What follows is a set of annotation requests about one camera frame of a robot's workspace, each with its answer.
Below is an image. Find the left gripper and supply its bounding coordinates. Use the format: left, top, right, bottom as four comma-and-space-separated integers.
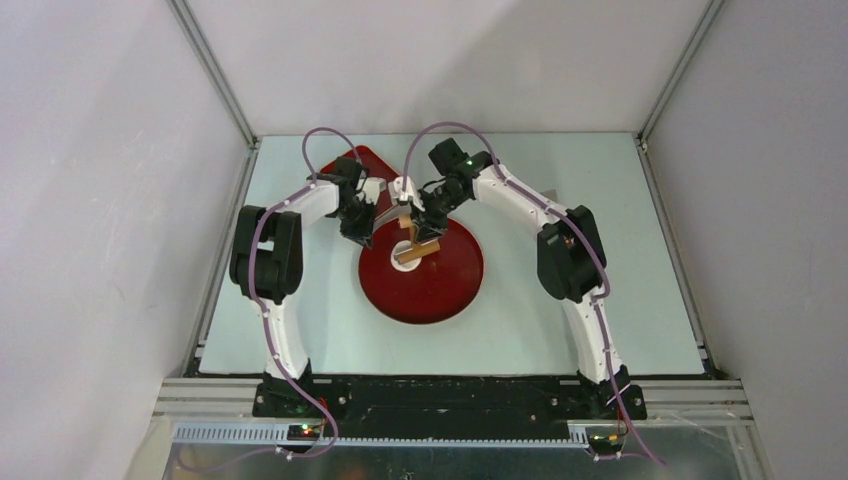
333, 197, 379, 249

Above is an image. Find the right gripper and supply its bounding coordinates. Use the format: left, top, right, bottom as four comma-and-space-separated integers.
409, 185, 468, 248

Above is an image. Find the wooden dough roller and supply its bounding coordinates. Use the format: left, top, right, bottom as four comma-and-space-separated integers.
397, 214, 441, 259

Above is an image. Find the round red plate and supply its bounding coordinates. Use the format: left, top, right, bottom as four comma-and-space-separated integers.
357, 220, 485, 325

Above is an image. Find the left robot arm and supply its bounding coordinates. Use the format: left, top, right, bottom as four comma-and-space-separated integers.
229, 157, 385, 417

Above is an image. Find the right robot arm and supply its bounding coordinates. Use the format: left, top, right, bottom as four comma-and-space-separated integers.
390, 138, 630, 418

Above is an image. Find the white dough ball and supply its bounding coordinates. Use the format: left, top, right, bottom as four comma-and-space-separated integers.
389, 240, 422, 273

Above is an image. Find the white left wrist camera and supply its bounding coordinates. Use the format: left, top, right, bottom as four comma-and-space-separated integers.
360, 177, 386, 205

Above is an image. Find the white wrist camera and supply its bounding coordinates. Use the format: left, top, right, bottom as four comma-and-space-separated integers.
387, 175, 423, 210
360, 177, 386, 205

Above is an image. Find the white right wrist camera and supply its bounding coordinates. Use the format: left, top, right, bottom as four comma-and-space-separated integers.
387, 175, 423, 210

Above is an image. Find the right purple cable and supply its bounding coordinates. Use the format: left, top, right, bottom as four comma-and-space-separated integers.
400, 121, 667, 466

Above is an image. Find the purple cable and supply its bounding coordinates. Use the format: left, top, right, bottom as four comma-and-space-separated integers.
173, 127, 372, 473
400, 121, 667, 466

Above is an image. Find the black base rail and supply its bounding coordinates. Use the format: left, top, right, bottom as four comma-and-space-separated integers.
252, 373, 647, 441

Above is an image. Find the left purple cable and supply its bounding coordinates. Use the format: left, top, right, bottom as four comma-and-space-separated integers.
173, 127, 372, 473

